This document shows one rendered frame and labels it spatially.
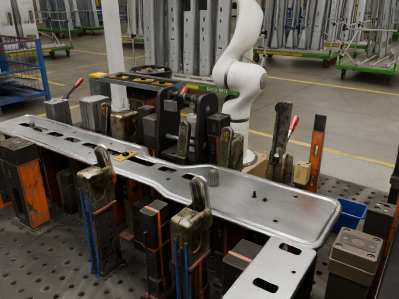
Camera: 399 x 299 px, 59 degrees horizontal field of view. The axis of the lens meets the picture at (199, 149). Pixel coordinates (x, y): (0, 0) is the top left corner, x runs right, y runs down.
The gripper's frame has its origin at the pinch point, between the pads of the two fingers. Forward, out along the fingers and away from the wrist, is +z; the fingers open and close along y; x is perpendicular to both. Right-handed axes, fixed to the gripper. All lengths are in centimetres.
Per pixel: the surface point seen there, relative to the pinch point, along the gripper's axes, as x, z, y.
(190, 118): 1.9, 34.8, 6.3
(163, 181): 11, 45, 32
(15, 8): -827, 19, -413
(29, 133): -57, 45, 30
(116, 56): -299, 71, -239
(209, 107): 7.7, 30.5, 3.5
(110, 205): -2, 52, 41
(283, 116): 35.7, 27.2, 9.3
